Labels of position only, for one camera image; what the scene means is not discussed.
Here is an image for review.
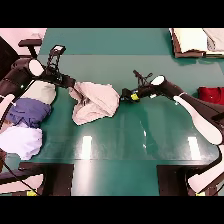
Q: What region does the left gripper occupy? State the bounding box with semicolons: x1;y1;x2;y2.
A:
54;71;77;90

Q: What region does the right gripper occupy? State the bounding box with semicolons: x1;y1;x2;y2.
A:
119;87;141;104

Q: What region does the pale pink T-shirt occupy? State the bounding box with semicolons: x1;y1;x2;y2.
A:
68;81;121;127

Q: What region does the beige garment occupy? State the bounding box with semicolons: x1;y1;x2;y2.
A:
20;79;58;106

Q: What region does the purple garment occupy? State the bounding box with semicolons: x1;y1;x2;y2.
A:
5;97;53;129

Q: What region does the white garment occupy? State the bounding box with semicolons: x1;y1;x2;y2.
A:
0;123;44;161

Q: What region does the cream garment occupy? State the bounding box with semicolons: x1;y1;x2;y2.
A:
170;28;210;54

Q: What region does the red garment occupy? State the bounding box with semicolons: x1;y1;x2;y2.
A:
197;86;224;106

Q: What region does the light grey garment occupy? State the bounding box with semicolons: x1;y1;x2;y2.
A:
202;28;224;52

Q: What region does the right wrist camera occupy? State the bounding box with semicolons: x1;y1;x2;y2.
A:
132;69;155;89

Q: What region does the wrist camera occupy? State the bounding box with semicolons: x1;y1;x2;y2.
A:
132;69;155;89
46;44;67;74

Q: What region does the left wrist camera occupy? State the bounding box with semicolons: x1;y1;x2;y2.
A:
46;44;67;74

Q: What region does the black cable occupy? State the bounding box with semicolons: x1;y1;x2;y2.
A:
1;159;41;196

